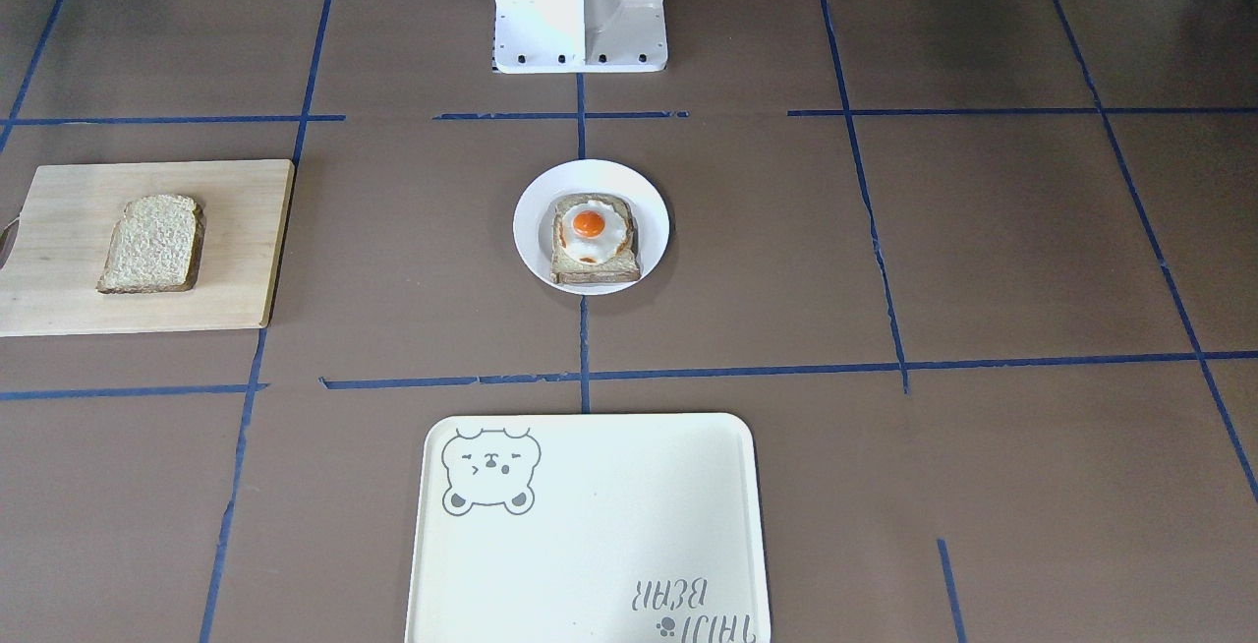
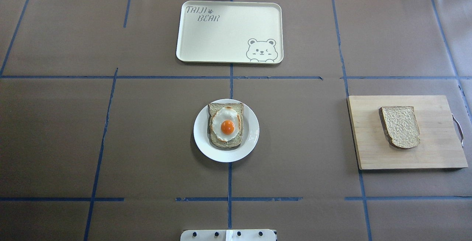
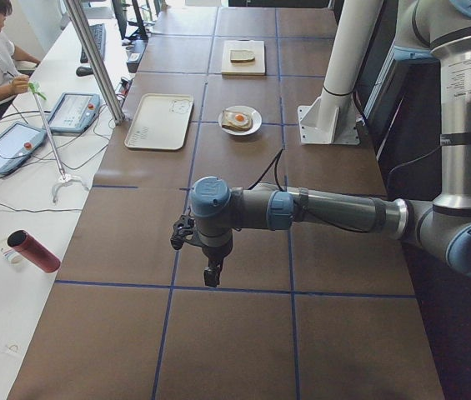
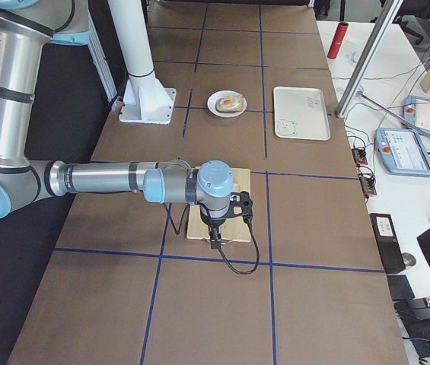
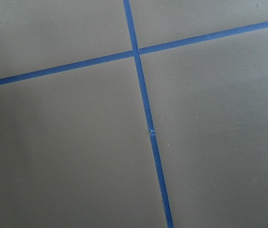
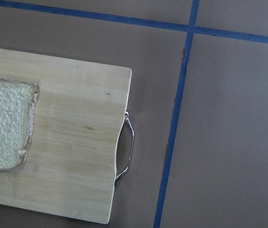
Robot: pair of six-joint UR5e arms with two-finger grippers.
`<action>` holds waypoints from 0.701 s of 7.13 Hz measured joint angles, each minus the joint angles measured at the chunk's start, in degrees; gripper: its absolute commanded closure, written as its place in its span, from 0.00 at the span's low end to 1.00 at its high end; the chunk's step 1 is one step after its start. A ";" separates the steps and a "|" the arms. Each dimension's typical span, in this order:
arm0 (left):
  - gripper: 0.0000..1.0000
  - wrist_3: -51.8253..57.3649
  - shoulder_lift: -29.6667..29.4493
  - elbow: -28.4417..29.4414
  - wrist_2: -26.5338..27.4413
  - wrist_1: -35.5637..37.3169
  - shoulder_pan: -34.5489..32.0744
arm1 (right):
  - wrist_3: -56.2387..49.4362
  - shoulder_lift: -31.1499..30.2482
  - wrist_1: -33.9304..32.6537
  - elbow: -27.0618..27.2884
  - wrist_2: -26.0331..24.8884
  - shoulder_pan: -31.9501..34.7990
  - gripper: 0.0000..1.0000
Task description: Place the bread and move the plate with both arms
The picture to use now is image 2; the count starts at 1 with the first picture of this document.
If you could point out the wooden cutting board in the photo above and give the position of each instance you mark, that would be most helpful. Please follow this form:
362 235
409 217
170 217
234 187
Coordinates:
439 145

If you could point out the bread slice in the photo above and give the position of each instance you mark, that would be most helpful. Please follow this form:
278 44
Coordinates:
400 126
212 109

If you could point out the fried egg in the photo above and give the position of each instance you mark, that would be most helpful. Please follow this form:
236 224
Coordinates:
225 124

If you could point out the cream bear serving tray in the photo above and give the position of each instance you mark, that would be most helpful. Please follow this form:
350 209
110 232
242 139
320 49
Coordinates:
230 32

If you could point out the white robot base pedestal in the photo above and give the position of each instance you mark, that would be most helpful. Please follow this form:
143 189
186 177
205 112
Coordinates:
229 235

